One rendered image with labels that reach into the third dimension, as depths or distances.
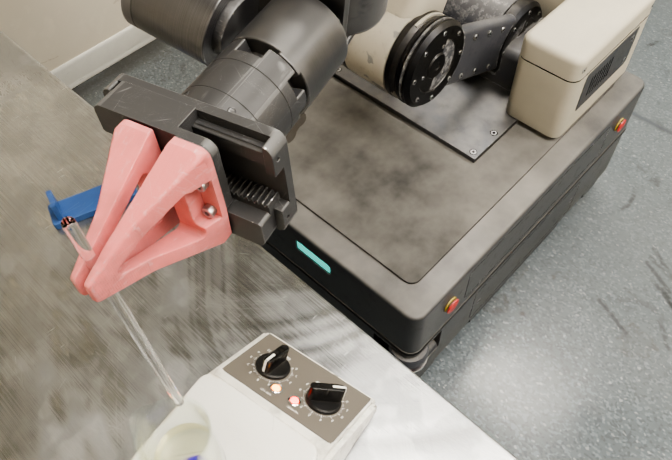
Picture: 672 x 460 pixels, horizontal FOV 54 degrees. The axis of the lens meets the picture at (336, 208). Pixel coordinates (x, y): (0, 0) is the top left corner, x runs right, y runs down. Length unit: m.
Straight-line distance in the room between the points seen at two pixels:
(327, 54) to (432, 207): 0.89
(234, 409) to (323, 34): 0.31
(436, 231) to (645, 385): 0.61
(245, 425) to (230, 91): 0.30
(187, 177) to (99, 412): 0.41
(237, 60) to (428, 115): 1.06
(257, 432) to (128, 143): 0.30
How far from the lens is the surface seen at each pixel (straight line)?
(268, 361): 0.59
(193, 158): 0.30
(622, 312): 1.65
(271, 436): 0.55
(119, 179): 0.32
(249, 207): 0.34
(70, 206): 0.82
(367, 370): 0.66
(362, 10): 0.43
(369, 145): 1.35
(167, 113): 0.33
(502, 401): 1.48
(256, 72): 0.35
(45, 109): 0.96
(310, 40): 0.38
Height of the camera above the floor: 1.35
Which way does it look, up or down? 53 degrees down
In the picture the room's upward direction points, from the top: 2 degrees counter-clockwise
